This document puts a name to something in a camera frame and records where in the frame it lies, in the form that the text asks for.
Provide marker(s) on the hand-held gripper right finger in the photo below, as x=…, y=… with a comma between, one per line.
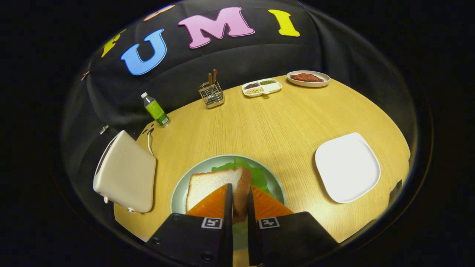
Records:
x=252, y=237

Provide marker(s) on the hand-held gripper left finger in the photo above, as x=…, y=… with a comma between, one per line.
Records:
x=228, y=237

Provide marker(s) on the white bread slice brown crust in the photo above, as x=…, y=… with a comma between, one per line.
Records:
x=207, y=185

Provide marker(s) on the green lettuce leaf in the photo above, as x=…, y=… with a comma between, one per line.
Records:
x=259, y=178

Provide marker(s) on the pale green round plate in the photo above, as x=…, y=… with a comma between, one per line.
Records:
x=182, y=189

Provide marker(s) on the white square plate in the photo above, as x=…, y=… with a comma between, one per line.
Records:
x=347, y=167

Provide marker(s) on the white toaster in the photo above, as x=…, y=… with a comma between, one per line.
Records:
x=126, y=174

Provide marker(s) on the green label plastic bottle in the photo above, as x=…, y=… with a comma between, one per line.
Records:
x=156, y=110

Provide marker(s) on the white divided dish of beans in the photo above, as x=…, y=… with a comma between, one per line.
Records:
x=274, y=88

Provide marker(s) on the white round plate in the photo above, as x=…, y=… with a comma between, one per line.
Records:
x=308, y=84

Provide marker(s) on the white cloth clip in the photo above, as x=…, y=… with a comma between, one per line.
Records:
x=104, y=129

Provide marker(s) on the red meat slice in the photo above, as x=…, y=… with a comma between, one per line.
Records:
x=306, y=77

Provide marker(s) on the red cloth clip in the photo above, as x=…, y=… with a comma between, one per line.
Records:
x=85, y=76

